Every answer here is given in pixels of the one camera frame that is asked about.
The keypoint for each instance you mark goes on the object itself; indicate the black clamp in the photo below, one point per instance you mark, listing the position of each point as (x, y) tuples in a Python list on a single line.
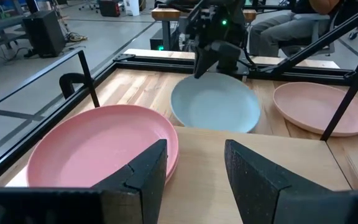
[(68, 79)]

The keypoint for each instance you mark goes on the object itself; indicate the pink plate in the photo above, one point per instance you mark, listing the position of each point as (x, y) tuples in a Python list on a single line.
[(89, 146)]

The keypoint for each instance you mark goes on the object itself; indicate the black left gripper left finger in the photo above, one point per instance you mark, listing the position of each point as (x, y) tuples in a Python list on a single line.
[(145, 180)]

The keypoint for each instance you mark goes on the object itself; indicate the black aluminium table frame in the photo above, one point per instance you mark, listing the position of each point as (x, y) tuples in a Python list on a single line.
[(154, 63)]

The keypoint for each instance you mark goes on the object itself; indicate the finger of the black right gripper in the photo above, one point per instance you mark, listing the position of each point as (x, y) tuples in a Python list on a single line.
[(202, 62)]

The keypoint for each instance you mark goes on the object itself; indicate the white box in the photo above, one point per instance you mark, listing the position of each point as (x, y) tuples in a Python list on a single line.
[(131, 7)]

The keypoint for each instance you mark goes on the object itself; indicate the black computer tower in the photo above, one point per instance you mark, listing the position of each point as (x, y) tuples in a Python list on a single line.
[(43, 34)]

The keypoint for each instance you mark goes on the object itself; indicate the black box with green light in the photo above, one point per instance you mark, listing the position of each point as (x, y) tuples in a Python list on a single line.
[(158, 40)]

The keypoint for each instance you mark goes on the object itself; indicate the person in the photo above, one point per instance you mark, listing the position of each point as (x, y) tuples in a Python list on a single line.
[(269, 34)]

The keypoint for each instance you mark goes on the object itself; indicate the black case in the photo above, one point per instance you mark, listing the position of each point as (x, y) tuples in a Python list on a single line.
[(109, 7)]

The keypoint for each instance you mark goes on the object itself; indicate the light blue plate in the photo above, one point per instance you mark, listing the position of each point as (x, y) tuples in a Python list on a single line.
[(216, 105)]

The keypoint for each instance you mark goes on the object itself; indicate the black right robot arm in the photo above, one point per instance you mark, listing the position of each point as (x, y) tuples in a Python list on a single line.
[(213, 21)]

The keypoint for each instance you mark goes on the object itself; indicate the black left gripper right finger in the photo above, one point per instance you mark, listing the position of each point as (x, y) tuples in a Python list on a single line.
[(253, 180)]

